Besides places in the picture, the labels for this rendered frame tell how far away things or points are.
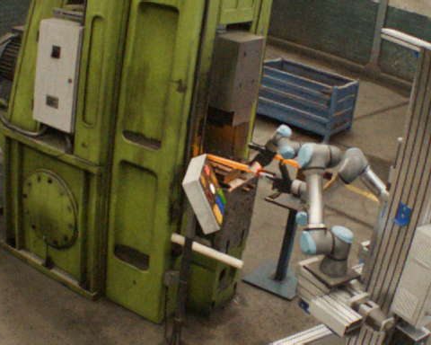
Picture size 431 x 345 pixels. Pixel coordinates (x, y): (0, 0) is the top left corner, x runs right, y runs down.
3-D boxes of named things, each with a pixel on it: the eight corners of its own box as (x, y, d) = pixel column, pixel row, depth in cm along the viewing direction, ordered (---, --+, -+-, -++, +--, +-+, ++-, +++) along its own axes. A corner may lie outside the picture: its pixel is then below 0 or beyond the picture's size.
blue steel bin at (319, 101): (351, 133, 801) (362, 79, 774) (325, 146, 739) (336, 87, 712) (272, 106, 860) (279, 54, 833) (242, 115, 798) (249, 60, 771)
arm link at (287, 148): (302, 150, 347) (296, 137, 354) (283, 149, 344) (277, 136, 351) (298, 161, 352) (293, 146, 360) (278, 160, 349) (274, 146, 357)
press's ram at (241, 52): (261, 100, 382) (271, 36, 367) (230, 112, 351) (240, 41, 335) (202, 82, 400) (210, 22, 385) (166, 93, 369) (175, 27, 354)
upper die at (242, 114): (249, 119, 375) (251, 103, 371) (232, 127, 358) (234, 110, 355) (188, 101, 393) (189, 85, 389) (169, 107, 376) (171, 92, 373)
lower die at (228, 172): (240, 175, 388) (241, 163, 385) (223, 185, 372) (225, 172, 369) (181, 154, 406) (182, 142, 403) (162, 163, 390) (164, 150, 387)
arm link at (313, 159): (335, 253, 302) (331, 142, 311) (307, 255, 298) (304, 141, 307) (324, 255, 314) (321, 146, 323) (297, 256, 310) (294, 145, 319)
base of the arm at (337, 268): (352, 272, 316) (357, 256, 312) (332, 279, 307) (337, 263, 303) (333, 260, 327) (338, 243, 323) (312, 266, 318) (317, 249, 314)
